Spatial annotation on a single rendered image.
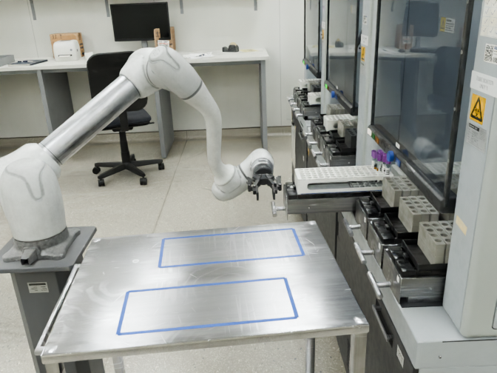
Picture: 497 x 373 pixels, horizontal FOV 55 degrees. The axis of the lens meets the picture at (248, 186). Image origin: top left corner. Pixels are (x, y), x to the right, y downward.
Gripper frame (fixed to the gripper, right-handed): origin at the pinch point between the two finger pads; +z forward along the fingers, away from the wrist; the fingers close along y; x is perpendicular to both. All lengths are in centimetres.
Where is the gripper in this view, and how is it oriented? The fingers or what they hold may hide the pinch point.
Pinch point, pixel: (265, 192)
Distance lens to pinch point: 170.3
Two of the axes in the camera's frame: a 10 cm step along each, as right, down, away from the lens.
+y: 10.0, -0.4, 0.1
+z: 0.2, 3.7, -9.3
